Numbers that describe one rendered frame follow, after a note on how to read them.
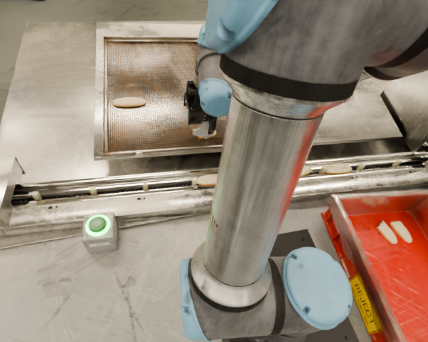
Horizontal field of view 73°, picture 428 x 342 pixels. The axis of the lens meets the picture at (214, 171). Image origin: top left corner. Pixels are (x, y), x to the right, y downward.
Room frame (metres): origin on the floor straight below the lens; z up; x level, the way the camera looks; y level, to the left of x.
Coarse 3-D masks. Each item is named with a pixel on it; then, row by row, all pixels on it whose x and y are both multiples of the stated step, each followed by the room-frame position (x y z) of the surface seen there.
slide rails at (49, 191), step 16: (368, 160) 0.73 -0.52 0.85; (384, 160) 0.74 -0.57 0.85; (400, 160) 0.75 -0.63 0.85; (416, 160) 0.77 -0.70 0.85; (176, 176) 0.51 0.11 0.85; (192, 176) 0.52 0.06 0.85; (304, 176) 0.60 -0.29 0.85; (320, 176) 0.61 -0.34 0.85; (16, 192) 0.37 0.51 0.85; (32, 192) 0.38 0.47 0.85; (48, 192) 0.39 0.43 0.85; (64, 192) 0.39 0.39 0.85; (128, 192) 0.43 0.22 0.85; (144, 192) 0.44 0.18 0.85; (160, 192) 0.45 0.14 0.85
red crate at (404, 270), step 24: (360, 216) 0.51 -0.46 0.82; (384, 216) 0.52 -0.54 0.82; (408, 216) 0.54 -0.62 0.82; (336, 240) 0.40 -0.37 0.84; (360, 240) 0.42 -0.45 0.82; (384, 240) 0.44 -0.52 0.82; (384, 264) 0.36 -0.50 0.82; (408, 264) 0.38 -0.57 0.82; (384, 288) 0.30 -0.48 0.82; (408, 288) 0.31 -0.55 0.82; (408, 312) 0.25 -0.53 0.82; (408, 336) 0.19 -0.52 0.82
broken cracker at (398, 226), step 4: (392, 224) 0.49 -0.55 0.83; (396, 224) 0.50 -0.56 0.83; (400, 224) 0.50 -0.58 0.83; (396, 228) 0.48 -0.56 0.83; (400, 228) 0.48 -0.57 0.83; (404, 228) 0.49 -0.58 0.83; (396, 232) 0.47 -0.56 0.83; (400, 232) 0.47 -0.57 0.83; (404, 232) 0.47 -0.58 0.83; (408, 232) 0.48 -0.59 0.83; (400, 236) 0.46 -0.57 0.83; (404, 236) 0.46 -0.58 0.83; (408, 236) 0.46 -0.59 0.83; (404, 240) 0.45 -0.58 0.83; (408, 240) 0.45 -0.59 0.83
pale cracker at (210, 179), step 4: (200, 176) 0.52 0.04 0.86; (204, 176) 0.52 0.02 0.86; (208, 176) 0.53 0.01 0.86; (212, 176) 0.53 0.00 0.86; (216, 176) 0.53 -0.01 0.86; (200, 180) 0.51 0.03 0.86; (204, 180) 0.51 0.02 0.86; (208, 180) 0.51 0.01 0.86; (212, 180) 0.51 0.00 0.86; (216, 180) 0.52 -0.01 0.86; (200, 184) 0.50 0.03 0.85; (204, 184) 0.50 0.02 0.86; (208, 184) 0.50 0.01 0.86; (212, 184) 0.51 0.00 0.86
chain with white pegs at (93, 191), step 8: (352, 168) 0.68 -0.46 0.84; (360, 168) 0.68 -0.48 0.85; (368, 168) 0.70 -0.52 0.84; (144, 184) 0.45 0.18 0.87; (184, 184) 0.50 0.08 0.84; (192, 184) 0.49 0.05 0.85; (96, 192) 0.42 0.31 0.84; (104, 192) 0.42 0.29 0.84; (112, 192) 0.43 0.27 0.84; (120, 192) 0.43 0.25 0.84; (16, 200) 0.35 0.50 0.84; (24, 200) 0.35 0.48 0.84; (32, 200) 0.36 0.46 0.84
